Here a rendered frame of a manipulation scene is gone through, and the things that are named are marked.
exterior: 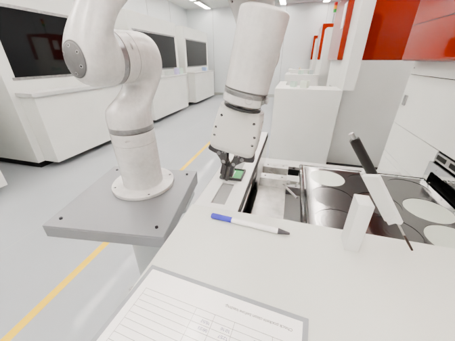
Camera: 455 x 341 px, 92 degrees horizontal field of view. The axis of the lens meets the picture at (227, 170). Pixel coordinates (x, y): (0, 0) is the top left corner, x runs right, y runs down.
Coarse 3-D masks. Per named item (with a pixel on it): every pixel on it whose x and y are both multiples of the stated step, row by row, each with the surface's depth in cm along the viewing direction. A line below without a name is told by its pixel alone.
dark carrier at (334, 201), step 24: (312, 168) 73; (312, 192) 60; (336, 192) 60; (360, 192) 60; (408, 192) 60; (432, 192) 60; (312, 216) 51; (336, 216) 51; (408, 216) 51; (408, 240) 44
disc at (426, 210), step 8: (408, 200) 57; (416, 200) 57; (424, 200) 57; (408, 208) 54; (416, 208) 54; (424, 208) 54; (432, 208) 54; (440, 208) 54; (416, 216) 51; (424, 216) 51; (432, 216) 51; (440, 216) 51; (448, 216) 51
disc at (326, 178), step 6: (312, 174) 70; (318, 174) 70; (324, 174) 70; (330, 174) 70; (336, 174) 70; (318, 180) 66; (324, 180) 66; (330, 180) 66; (336, 180) 66; (342, 180) 66
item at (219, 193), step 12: (264, 132) 90; (240, 168) 61; (252, 168) 60; (216, 180) 54; (228, 180) 54; (204, 192) 49; (216, 192) 49; (228, 192) 50; (240, 192) 49; (204, 204) 45; (216, 204) 45; (228, 204) 45
